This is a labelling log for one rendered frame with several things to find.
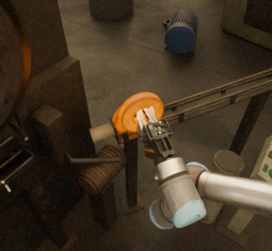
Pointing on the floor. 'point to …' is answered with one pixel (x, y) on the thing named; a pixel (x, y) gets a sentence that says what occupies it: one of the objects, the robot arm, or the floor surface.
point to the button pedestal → (241, 234)
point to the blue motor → (181, 32)
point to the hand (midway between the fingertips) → (141, 109)
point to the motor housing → (103, 184)
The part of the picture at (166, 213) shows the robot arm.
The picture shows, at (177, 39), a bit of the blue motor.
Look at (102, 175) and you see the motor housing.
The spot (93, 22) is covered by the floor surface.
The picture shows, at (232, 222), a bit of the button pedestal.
